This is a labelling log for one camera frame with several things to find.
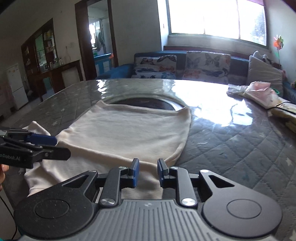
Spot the cream white garment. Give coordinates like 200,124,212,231
24,101,191,199

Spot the person's left hand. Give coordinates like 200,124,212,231
0,164,10,191

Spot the dark wooden side table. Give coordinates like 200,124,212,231
39,60,83,93

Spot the white refrigerator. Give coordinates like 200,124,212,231
6,64,29,110

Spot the black round hotplate inset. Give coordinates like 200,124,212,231
109,97,185,111

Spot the grey quilted table cover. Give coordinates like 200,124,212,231
6,78,295,240

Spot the dark wooden cabinet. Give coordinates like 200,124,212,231
21,19,57,98

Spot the blue cabinet in doorway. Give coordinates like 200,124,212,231
94,53,113,76

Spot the left butterfly cushion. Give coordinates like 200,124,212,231
131,55,177,79

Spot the butterfly cushion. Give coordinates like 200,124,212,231
183,51,231,84
131,55,177,79

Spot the right butterfly cushion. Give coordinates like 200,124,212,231
183,51,231,84

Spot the pink plastic bag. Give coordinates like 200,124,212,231
227,81,283,109

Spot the blue sofa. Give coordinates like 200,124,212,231
97,51,295,103

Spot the colourful pinwheel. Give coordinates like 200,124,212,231
273,35,284,65

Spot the window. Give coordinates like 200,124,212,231
166,0,268,47

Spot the black cable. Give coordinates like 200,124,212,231
0,195,18,240

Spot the dark wooden door frame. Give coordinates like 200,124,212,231
75,0,119,80

